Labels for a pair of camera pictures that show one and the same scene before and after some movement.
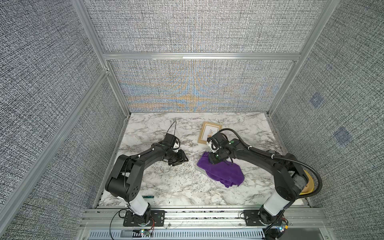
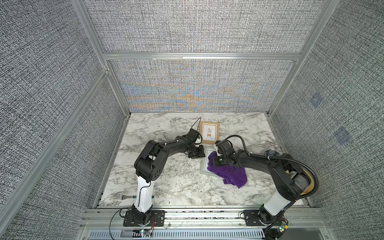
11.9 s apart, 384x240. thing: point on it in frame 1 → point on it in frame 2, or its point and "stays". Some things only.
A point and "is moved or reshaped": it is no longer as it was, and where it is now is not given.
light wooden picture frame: x=208 y=129 stays
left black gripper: x=181 y=158 → x=200 y=154
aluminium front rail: x=203 y=219 stays
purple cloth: x=228 y=173 is moved or reshaped
